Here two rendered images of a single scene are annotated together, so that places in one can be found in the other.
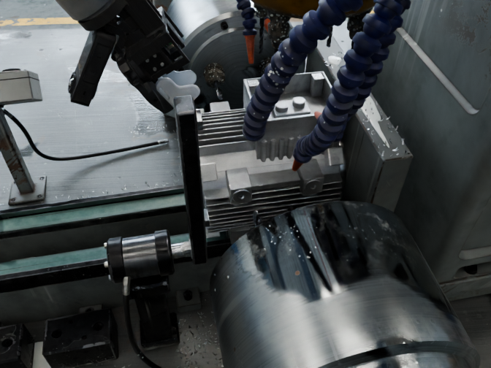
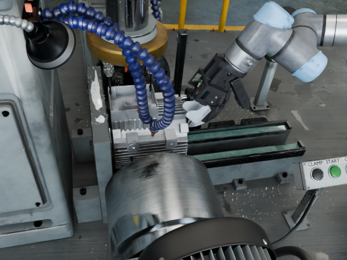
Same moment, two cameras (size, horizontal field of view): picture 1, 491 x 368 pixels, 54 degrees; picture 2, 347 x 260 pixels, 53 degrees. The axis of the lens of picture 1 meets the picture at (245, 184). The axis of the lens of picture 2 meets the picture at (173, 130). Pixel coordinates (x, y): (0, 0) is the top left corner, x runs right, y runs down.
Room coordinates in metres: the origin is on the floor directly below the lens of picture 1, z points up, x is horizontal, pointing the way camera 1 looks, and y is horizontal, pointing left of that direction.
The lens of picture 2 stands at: (1.25, 0.00, 1.72)
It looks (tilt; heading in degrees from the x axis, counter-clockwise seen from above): 45 degrees down; 176
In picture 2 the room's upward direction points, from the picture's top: 6 degrees clockwise
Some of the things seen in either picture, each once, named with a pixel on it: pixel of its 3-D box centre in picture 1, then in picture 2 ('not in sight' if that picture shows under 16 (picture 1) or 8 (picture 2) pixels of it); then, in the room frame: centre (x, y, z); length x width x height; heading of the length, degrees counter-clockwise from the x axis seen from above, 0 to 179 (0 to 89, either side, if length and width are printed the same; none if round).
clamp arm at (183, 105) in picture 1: (191, 192); (179, 69); (0.39, 0.06, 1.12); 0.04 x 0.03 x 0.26; 103
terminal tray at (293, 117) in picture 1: (290, 115); (132, 107); (0.55, -0.06, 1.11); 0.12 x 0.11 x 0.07; 102
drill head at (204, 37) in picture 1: (226, 38); (170, 240); (0.89, 0.04, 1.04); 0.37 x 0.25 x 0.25; 13
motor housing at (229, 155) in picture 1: (261, 166); (146, 131); (0.55, -0.02, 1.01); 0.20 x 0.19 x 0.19; 102
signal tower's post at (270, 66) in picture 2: not in sight; (271, 62); (0.14, 0.43, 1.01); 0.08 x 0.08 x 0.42; 13
